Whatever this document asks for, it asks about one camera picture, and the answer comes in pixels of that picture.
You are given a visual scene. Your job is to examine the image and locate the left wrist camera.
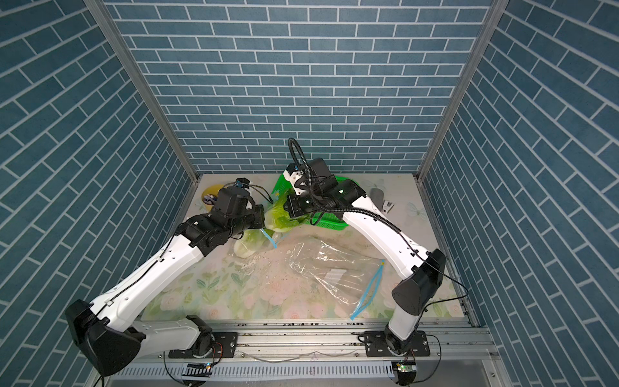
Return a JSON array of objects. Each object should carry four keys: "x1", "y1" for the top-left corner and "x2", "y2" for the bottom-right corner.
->
[{"x1": 235, "y1": 177, "x2": 251, "y2": 190}]

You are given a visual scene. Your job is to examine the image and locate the clear zipper bag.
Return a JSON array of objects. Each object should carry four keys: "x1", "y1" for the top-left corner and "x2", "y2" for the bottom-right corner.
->
[
  {"x1": 287, "y1": 237, "x2": 385, "y2": 320},
  {"x1": 196, "y1": 179, "x2": 298, "y2": 297}
]

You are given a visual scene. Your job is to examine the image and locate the green plastic basket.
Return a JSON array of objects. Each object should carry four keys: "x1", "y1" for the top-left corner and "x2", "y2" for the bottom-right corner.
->
[{"x1": 265, "y1": 169, "x2": 366, "y2": 233}]

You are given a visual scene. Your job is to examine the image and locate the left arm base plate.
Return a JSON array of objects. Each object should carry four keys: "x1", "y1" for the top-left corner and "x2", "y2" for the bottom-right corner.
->
[{"x1": 168, "y1": 332, "x2": 239, "y2": 361}]

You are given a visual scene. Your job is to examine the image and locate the yellow cup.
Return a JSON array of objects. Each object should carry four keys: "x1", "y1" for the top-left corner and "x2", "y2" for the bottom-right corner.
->
[{"x1": 201, "y1": 184, "x2": 223, "y2": 207}]

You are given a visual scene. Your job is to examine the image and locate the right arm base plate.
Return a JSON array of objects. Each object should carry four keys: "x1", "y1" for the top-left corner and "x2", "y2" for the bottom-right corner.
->
[{"x1": 358, "y1": 329, "x2": 430, "y2": 357}]

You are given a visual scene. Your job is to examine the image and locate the aluminium rail frame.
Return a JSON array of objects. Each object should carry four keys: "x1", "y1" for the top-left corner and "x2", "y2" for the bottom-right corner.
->
[{"x1": 89, "y1": 322, "x2": 511, "y2": 386}]

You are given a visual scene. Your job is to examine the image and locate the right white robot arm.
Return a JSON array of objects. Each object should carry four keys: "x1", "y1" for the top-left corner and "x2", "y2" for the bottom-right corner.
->
[{"x1": 283, "y1": 158, "x2": 447, "y2": 355}]

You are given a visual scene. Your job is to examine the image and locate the small white clip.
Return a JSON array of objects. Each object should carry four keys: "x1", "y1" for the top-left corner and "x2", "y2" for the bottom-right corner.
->
[{"x1": 382, "y1": 200, "x2": 394, "y2": 214}]

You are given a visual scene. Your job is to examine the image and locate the grey cylindrical object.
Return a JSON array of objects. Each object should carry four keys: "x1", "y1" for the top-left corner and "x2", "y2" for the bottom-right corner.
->
[{"x1": 369, "y1": 187, "x2": 385, "y2": 211}]

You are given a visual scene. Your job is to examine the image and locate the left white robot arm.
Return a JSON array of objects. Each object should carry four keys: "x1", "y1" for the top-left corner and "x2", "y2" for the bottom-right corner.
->
[{"x1": 65, "y1": 185, "x2": 264, "y2": 377}]

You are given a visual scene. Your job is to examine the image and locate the chinese cabbage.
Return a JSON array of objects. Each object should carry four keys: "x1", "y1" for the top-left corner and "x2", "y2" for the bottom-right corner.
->
[
  {"x1": 233, "y1": 229, "x2": 271, "y2": 258},
  {"x1": 264, "y1": 189, "x2": 310, "y2": 233}
]

